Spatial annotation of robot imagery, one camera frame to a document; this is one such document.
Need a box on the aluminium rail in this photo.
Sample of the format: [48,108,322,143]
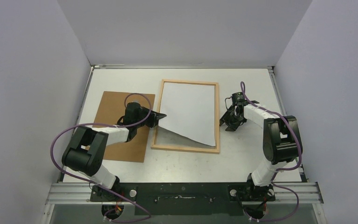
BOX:
[46,182,324,204]

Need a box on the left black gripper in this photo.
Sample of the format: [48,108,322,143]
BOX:
[135,105,166,128]

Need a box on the colour photo print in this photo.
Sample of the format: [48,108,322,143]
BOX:
[159,80,219,147]

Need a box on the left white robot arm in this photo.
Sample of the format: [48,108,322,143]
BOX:
[62,102,166,201]

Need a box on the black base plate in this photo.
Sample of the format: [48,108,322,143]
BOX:
[90,182,275,219]

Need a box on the wooden picture frame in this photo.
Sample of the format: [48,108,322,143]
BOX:
[151,79,220,154]

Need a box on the brown cardboard backing board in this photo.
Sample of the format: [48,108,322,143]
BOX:
[89,91,156,163]

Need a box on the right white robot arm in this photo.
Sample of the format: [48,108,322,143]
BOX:
[220,92,303,201]

